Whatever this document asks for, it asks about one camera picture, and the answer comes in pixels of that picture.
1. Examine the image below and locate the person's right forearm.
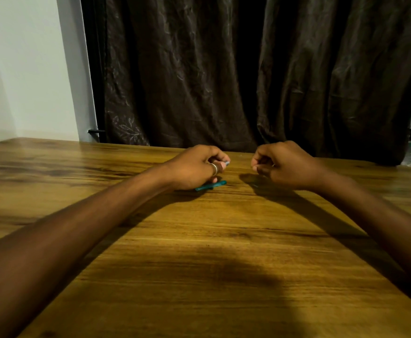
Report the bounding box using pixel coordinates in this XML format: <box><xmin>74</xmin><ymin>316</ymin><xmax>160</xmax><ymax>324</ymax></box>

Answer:
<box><xmin>309</xmin><ymin>169</ymin><xmax>411</xmax><ymax>303</ymax></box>

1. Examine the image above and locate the dark brown patterned curtain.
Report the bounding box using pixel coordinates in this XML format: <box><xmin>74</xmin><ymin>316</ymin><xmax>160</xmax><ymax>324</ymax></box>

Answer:
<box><xmin>80</xmin><ymin>0</ymin><xmax>411</xmax><ymax>166</ymax></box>

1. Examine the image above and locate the person's left forearm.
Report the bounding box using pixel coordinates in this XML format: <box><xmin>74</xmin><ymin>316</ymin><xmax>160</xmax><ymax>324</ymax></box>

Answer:
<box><xmin>0</xmin><ymin>164</ymin><xmax>177</xmax><ymax>338</ymax></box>

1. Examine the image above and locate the person's right hand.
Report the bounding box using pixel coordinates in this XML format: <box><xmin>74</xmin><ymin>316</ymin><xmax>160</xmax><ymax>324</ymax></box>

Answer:
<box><xmin>251</xmin><ymin>141</ymin><xmax>330</xmax><ymax>191</ymax></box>

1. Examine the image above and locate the teal pen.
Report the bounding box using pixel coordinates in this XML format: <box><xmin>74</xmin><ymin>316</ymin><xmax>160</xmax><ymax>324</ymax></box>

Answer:
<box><xmin>195</xmin><ymin>180</ymin><xmax>227</xmax><ymax>192</ymax></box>

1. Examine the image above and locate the person's left hand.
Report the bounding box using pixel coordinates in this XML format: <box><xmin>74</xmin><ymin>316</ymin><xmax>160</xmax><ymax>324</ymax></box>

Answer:
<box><xmin>163</xmin><ymin>144</ymin><xmax>231</xmax><ymax>191</ymax></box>

